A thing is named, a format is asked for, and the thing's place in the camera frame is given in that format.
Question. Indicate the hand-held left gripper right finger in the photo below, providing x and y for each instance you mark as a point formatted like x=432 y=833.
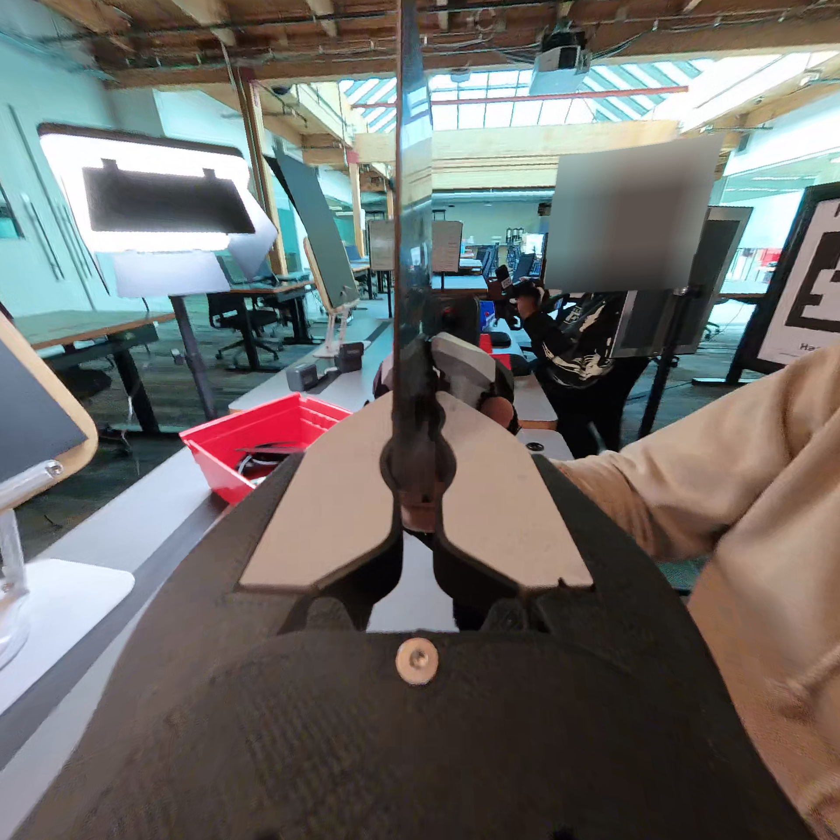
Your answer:
x=512 y=518

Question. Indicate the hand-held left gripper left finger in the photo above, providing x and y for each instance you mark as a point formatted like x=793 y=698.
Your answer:
x=321 y=518

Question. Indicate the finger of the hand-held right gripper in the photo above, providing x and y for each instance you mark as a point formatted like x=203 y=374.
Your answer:
x=463 y=367

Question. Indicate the red plastic bin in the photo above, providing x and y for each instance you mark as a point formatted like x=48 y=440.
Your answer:
x=485 y=342
x=216 y=469

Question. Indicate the black divider plate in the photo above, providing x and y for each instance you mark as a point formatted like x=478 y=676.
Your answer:
x=413 y=197

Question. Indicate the person's right forearm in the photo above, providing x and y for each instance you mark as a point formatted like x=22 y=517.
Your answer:
x=689 y=472

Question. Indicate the person's right hand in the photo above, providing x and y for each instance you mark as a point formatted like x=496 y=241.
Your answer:
x=499 y=412

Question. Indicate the whiteboard on stand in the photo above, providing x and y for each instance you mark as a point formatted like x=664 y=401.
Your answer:
x=447 y=246
x=380 y=246

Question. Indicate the small grey device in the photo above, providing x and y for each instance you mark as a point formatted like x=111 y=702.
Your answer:
x=303 y=377

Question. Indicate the wooden desk with black legs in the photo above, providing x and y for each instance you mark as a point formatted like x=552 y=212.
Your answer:
x=79 y=325
x=275 y=287

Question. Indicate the black light stand pole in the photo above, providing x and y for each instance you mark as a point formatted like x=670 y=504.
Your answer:
x=193 y=354

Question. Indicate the black office chair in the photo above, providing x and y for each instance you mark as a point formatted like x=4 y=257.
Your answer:
x=239 y=318

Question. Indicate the dark board on tripod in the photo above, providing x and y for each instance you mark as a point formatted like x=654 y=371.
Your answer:
x=722 y=282

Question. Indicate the ceiling projector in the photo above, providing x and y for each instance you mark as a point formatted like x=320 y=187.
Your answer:
x=558 y=62

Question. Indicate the studio light panel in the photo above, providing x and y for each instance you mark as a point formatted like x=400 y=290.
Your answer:
x=164 y=197

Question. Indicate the printed tag board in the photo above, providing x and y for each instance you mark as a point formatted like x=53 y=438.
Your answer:
x=820 y=262

